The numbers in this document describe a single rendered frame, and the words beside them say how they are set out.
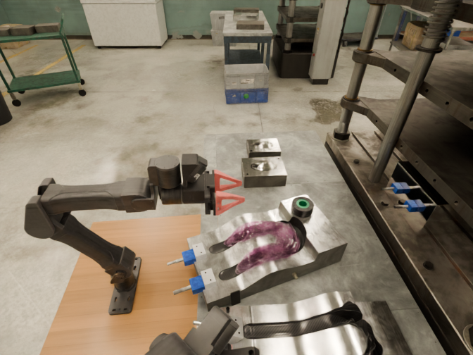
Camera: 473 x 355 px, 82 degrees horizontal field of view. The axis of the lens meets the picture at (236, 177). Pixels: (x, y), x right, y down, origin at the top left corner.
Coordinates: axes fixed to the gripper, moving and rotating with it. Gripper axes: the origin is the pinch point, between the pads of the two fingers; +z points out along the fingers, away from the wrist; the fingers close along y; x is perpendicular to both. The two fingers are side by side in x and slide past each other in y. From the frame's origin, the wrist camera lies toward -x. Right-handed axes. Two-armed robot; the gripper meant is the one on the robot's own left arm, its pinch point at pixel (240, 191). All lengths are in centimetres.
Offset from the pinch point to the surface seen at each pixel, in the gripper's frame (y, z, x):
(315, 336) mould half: -25.8, 18.4, 27.9
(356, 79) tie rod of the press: 84, 71, 0
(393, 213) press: 23, 72, 37
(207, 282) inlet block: -7.0, -9.0, 31.2
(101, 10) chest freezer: 627, -217, 54
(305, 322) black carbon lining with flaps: -21.8, 17.0, 29.1
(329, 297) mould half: -17.5, 24.4, 24.7
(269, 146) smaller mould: 72, 26, 33
